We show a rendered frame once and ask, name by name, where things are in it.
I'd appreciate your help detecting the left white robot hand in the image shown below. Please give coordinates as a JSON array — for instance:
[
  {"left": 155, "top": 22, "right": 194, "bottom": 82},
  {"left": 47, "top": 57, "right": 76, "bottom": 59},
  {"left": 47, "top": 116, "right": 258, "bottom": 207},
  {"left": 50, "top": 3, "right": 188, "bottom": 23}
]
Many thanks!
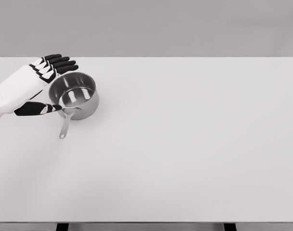
[{"left": 0, "top": 54, "right": 79, "bottom": 116}]

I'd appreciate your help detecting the steel pot with long handle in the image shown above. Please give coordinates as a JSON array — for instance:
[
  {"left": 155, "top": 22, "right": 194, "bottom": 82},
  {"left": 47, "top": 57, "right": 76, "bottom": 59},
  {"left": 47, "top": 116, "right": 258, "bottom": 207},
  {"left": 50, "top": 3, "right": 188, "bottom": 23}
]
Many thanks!
[{"left": 48, "top": 72, "right": 100, "bottom": 140}]

